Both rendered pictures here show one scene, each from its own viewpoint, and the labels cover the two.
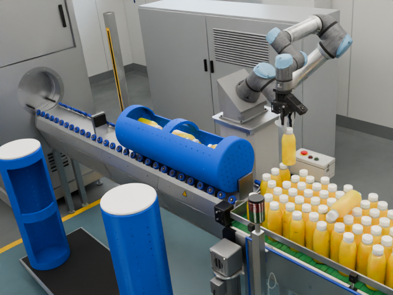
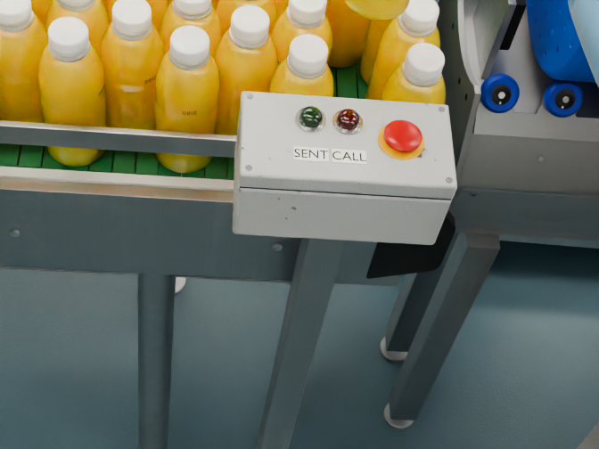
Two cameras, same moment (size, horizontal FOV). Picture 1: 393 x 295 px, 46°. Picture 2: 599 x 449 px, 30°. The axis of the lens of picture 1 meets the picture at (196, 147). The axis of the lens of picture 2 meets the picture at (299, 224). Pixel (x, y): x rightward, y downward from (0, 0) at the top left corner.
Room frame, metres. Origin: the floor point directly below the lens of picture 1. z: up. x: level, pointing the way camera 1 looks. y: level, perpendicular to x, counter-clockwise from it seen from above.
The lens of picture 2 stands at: (2.36, -1.16, 1.91)
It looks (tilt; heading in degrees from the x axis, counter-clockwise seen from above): 56 degrees down; 121
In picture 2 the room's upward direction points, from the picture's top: 12 degrees clockwise
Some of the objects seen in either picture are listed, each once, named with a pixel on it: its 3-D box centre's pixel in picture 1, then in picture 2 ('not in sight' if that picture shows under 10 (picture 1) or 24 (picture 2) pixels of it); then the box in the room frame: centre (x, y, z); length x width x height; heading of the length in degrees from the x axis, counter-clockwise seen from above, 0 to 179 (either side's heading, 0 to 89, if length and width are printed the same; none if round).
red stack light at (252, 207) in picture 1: (256, 203); not in sight; (1.48, -0.21, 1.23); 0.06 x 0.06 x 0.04
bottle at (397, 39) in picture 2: (275, 187); (403, 70); (1.98, -0.38, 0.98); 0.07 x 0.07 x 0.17
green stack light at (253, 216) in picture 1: (257, 213); not in sight; (1.48, -0.21, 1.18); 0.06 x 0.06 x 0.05
